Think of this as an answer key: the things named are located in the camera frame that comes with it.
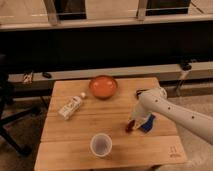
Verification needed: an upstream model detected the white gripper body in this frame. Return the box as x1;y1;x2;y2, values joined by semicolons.
130;104;150;126

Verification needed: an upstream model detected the red pepper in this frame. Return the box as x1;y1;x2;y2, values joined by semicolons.
125;121;135;133

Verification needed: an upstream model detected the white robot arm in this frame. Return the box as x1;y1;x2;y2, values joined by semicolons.
130;87;213;145

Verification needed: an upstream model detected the blue sponge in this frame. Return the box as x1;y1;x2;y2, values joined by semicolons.
140;114;155;133

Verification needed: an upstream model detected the black rectangular case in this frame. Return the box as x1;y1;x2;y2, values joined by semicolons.
135;89;145;99

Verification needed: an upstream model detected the clear plastic cup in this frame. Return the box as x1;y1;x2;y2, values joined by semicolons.
90;133;112;158

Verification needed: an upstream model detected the orange bowl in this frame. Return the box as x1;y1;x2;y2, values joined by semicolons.
89;75;118;99

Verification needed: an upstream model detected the wooden table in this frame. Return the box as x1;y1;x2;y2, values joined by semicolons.
34;78;187;171

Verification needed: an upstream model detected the black clamp with stand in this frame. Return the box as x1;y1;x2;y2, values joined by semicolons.
175;59;195;96

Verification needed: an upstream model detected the white plastic bottle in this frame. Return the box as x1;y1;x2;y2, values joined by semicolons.
58;92;86;120

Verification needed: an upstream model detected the small black object on ledge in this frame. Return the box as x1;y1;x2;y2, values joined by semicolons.
42;72;52;79

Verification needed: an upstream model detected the striped clamp on ledge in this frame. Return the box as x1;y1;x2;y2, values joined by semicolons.
22;71;34;84

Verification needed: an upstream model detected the black office chair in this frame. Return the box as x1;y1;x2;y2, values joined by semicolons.
0;53;41;158

